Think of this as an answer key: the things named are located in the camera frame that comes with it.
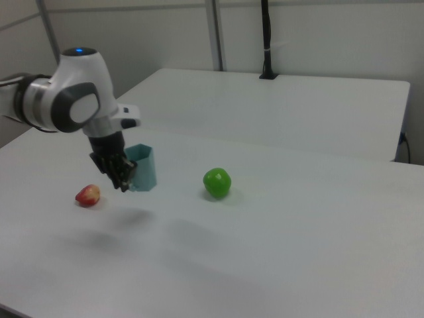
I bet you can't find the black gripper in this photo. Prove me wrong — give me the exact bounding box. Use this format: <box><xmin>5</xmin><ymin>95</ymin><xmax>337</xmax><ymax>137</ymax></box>
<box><xmin>87</xmin><ymin>131</ymin><xmax>138</xmax><ymax>193</ymax></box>

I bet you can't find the teal angular plastic mug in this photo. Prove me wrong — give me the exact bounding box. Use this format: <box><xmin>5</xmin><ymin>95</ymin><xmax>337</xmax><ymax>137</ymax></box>
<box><xmin>124</xmin><ymin>143</ymin><xmax>158</xmax><ymax>193</ymax></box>

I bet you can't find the red toy fruit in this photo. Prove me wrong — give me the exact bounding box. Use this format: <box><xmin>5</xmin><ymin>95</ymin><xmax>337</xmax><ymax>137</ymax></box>
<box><xmin>75</xmin><ymin>184</ymin><xmax>101</xmax><ymax>208</ymax></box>

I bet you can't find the light green toy apple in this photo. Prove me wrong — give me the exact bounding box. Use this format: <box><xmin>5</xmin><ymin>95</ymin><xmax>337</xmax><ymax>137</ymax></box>
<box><xmin>202</xmin><ymin>167</ymin><xmax>233</xmax><ymax>199</ymax></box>

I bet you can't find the black pole stand with base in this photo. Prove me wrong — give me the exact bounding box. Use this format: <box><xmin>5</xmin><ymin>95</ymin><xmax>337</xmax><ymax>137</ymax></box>
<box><xmin>258</xmin><ymin>0</ymin><xmax>278</xmax><ymax>80</ymax></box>

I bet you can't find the grey metal partition post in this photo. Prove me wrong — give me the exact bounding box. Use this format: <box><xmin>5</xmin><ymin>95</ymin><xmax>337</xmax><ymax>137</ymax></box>
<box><xmin>34</xmin><ymin>0</ymin><xmax>62</xmax><ymax>64</ymax></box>
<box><xmin>204</xmin><ymin>0</ymin><xmax>228</xmax><ymax>71</ymax></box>

